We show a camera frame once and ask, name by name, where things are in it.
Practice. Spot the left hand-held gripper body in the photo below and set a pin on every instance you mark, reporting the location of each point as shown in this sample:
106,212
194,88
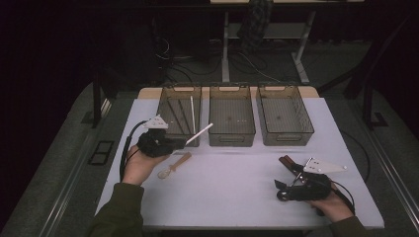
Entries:
154,144

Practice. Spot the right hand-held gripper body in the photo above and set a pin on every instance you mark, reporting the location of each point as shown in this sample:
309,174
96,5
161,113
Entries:
313,191

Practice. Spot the dark transparent plastic bin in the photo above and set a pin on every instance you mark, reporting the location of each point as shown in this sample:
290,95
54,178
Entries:
230,112
283,112
174,138

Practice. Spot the person's right hand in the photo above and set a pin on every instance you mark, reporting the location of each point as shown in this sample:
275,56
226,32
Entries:
334,207

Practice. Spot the person's left hand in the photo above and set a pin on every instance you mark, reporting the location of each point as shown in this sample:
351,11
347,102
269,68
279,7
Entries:
136,168

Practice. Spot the wooden table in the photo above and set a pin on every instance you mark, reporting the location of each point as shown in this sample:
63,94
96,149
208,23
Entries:
145,94

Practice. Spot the white table cover board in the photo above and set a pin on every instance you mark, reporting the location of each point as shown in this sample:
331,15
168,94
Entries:
230,197

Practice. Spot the black metal stand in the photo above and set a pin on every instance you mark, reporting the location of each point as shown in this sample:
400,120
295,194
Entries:
96,105
367,105

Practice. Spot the white-legged background desk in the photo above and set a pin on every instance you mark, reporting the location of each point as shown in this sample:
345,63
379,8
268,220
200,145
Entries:
225,49

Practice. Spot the black slanted stand bar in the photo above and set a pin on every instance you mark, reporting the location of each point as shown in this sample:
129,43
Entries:
378,56

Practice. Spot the dark patterned hanging cloth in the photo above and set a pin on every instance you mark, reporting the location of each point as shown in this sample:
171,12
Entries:
255,23

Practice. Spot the metal floor rail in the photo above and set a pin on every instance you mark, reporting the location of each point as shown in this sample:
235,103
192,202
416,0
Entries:
395,177
66,194

